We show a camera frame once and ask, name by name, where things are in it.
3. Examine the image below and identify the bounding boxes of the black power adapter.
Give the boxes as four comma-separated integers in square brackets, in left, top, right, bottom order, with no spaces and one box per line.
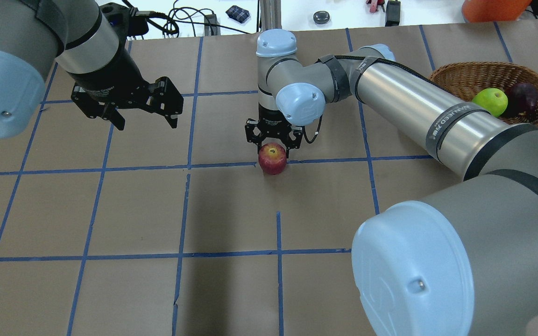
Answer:
[384,0,401,27]

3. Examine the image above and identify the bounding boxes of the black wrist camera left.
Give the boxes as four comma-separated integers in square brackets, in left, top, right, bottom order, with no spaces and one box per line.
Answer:
[99,2,150,41]

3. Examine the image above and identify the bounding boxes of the red yellow apple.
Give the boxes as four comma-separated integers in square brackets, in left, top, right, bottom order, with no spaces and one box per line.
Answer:
[258,142,287,175]

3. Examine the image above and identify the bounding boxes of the aluminium frame post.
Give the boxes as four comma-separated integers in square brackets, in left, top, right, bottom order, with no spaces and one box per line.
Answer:
[257,0,283,32]

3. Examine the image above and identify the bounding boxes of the dark blue small pouch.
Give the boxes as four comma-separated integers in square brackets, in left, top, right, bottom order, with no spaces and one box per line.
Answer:
[226,6,251,24]

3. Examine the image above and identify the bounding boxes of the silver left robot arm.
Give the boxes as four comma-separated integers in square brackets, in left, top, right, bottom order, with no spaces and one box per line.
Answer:
[0,0,184,139]

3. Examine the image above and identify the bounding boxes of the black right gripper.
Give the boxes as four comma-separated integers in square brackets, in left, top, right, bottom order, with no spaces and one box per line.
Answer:
[245,104,304,159]

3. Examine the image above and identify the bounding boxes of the dark round mouse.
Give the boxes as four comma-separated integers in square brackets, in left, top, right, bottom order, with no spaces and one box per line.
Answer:
[312,10,331,25]

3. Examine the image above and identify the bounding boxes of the red small device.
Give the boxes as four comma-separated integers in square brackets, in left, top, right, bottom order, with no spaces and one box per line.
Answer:
[365,0,385,14]

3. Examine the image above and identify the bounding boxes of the dark red apple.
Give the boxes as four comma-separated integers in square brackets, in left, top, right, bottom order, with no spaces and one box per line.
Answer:
[502,82,538,120]

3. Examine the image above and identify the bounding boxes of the wicker basket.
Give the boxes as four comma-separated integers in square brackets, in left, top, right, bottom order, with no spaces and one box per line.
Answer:
[429,62,538,127]

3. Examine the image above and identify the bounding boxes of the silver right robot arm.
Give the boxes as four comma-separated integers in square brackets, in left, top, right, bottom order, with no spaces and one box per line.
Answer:
[246,28,538,336]

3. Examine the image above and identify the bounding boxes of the green apple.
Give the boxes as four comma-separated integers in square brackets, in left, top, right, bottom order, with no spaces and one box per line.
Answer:
[472,88,509,118]

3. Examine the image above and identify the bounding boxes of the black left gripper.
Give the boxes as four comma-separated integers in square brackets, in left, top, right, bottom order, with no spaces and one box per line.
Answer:
[64,46,184,131]

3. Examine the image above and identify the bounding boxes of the orange cylinder container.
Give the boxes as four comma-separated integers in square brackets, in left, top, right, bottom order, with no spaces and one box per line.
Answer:
[461,0,531,23]

